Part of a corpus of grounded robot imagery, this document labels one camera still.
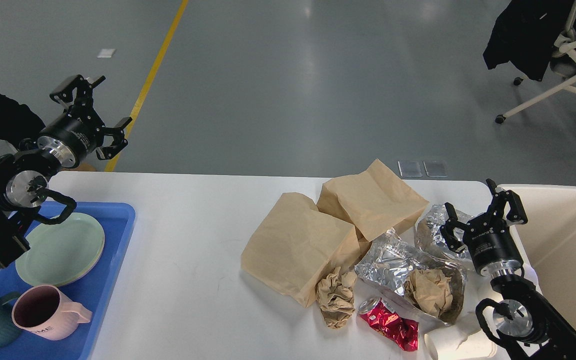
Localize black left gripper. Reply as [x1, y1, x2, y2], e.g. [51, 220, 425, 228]
[36, 74, 133, 169]

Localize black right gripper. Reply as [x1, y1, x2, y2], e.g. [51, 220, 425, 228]
[439, 178, 528, 277]

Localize mint green plate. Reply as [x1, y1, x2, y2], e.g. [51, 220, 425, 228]
[14, 212, 105, 286]

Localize pink mug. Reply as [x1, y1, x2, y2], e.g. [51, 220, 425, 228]
[11, 284, 93, 341]

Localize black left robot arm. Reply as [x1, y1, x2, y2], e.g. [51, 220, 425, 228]
[0, 75, 136, 360]

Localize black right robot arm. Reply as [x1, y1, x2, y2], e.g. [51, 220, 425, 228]
[439, 178, 576, 360]

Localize tan boot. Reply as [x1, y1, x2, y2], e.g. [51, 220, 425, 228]
[67, 162, 98, 173]

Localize rear silver foil wrapper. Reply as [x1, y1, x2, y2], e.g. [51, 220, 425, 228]
[414, 203, 473, 268]

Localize right clear floor plate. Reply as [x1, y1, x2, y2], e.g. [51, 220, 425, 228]
[423, 160, 448, 178]

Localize clear floor plate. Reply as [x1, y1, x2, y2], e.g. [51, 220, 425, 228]
[397, 160, 423, 178]
[423, 160, 448, 178]

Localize white floor tag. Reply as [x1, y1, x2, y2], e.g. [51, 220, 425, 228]
[97, 48, 116, 59]

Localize beige plastic bin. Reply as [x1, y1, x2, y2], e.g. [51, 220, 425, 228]
[503, 184, 576, 330]

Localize crumpled paper in foil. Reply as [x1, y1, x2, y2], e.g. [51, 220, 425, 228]
[403, 268, 454, 318]

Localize left clear floor plate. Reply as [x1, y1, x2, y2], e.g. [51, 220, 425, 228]
[397, 160, 423, 178]

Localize blue plastic tray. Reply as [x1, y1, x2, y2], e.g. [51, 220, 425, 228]
[0, 202, 136, 360]

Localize silver foil bag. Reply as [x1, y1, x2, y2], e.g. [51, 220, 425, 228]
[354, 228, 466, 326]

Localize rear brown paper bag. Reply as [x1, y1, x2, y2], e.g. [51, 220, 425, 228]
[317, 159, 429, 255]

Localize white paper cup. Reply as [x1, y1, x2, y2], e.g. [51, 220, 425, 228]
[423, 312, 498, 360]

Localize crushed red can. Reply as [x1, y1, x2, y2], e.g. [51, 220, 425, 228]
[358, 297, 419, 353]

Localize yellow plate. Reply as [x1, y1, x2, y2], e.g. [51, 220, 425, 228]
[56, 236, 106, 287]

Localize crumpled brown paper ball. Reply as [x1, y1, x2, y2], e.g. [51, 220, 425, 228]
[315, 266, 358, 330]

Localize large brown paper bag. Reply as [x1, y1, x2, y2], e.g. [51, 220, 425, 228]
[240, 193, 361, 308]

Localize black jacket on chair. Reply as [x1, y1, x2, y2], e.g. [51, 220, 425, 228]
[482, 0, 576, 82]

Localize teal mug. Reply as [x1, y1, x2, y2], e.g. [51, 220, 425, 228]
[0, 291, 22, 347]

